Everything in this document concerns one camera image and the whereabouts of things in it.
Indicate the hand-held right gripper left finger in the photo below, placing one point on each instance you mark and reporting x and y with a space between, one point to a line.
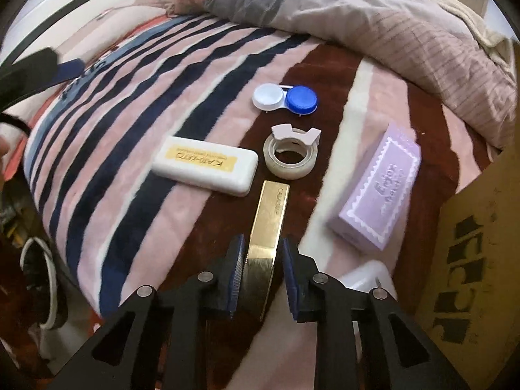
236 276

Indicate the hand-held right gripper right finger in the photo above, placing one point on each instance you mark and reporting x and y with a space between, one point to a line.
290 276

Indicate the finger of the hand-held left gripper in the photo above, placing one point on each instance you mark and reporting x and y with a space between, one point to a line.
70 71
48 28

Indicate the long gold box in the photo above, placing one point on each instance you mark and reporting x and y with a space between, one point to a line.
268 227

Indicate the white plastic container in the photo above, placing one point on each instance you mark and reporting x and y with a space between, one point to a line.
365 278

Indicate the striped blanket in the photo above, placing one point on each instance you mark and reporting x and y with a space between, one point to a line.
142 130

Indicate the white case with yellow label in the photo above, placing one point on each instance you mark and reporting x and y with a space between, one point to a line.
205 164

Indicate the clear tape roll with dispenser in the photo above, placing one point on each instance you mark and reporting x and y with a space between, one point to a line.
289 154

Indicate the purple box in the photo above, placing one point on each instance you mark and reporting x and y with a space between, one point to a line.
375 189

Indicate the white and blue lens case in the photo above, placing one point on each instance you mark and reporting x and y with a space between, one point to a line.
284 98

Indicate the black and white shoe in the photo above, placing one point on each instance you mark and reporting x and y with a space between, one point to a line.
50 284

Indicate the cardboard box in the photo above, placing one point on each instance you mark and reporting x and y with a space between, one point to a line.
479 260

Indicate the pink and grey quilt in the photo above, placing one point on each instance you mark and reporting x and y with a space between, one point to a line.
365 24

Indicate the beige towel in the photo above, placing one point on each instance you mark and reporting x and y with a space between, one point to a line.
459 12

